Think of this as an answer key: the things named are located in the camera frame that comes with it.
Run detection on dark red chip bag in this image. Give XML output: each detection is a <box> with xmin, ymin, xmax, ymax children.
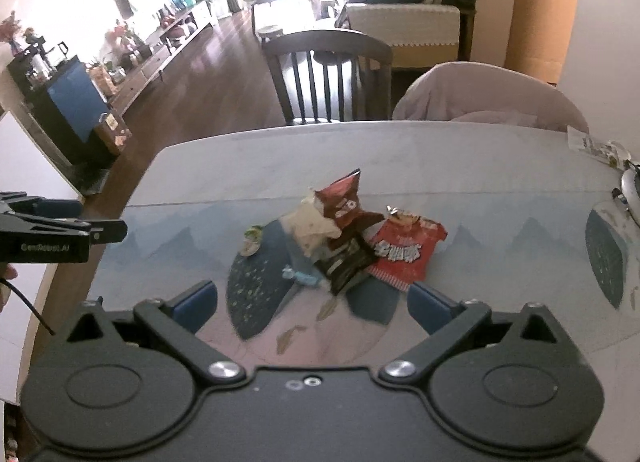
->
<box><xmin>316</xmin><ymin>169</ymin><xmax>386</xmax><ymax>239</ymax></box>

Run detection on black striped snack packet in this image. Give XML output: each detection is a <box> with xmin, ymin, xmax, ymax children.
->
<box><xmin>314</xmin><ymin>233</ymin><xmax>379</xmax><ymax>296</ymax></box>

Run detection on small wooden stool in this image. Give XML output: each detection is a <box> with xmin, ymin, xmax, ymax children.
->
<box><xmin>256</xmin><ymin>25</ymin><xmax>286</xmax><ymax>46</ymax></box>

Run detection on person's left hand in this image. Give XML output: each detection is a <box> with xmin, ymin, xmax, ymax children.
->
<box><xmin>0</xmin><ymin>264</ymin><xmax>19</xmax><ymax>314</ymax></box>

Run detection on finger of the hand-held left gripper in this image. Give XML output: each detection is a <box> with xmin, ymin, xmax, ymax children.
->
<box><xmin>0</xmin><ymin>214</ymin><xmax>129</xmax><ymax>244</ymax></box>
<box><xmin>0</xmin><ymin>191</ymin><xmax>85</xmax><ymax>221</ymax></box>

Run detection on thin black cable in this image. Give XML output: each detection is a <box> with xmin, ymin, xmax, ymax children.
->
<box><xmin>0</xmin><ymin>275</ymin><xmax>57</xmax><ymax>337</ymax></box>

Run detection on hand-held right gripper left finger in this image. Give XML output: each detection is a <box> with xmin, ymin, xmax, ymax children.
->
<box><xmin>44</xmin><ymin>280</ymin><xmax>248</xmax><ymax>383</ymax></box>

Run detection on white side cabinet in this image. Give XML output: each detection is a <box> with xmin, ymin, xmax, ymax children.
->
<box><xmin>0</xmin><ymin>111</ymin><xmax>85</xmax><ymax>345</ymax></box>

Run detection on dark wooden chair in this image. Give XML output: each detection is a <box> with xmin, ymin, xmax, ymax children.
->
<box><xmin>263</xmin><ymin>29</ymin><xmax>394</xmax><ymax>126</ymax></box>

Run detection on light blue candy wrapper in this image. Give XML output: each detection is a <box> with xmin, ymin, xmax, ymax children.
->
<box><xmin>282</xmin><ymin>266</ymin><xmax>321</xmax><ymax>289</ymax></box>

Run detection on brown paper bag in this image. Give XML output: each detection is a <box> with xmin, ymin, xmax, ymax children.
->
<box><xmin>94</xmin><ymin>111</ymin><xmax>133</xmax><ymax>156</ymax></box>

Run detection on white wrapped packets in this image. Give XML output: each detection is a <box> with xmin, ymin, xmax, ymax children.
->
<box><xmin>567</xmin><ymin>125</ymin><xmax>632</xmax><ymax>169</ymax></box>

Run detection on red snack packet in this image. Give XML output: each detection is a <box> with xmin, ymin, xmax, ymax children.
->
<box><xmin>367</xmin><ymin>206</ymin><xmax>449</xmax><ymax>291</ymax></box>

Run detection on cream white snack packet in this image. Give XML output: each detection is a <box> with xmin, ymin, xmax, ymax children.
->
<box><xmin>279</xmin><ymin>188</ymin><xmax>342</xmax><ymax>261</ymax></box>

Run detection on grey desk lamp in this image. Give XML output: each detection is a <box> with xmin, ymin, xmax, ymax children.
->
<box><xmin>611</xmin><ymin>161</ymin><xmax>640</xmax><ymax>229</ymax></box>

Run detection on wooden television cabinet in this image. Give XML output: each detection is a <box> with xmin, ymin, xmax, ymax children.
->
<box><xmin>106</xmin><ymin>0</ymin><xmax>217</xmax><ymax>114</ymax></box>

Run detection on chair with pink cover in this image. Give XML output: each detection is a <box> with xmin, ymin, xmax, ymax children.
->
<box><xmin>392</xmin><ymin>61</ymin><xmax>591</xmax><ymax>136</ymax></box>

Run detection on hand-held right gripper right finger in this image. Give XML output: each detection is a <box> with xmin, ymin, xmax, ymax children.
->
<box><xmin>378</xmin><ymin>283</ymin><xmax>581</xmax><ymax>384</ymax></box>

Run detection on black cabinet with blue panel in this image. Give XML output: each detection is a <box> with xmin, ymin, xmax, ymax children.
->
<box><xmin>7</xmin><ymin>54</ymin><xmax>120</xmax><ymax>169</ymax></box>

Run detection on pink flowers in vase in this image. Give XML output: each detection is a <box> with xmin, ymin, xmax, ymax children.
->
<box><xmin>0</xmin><ymin>11</ymin><xmax>24</xmax><ymax>59</ymax></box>

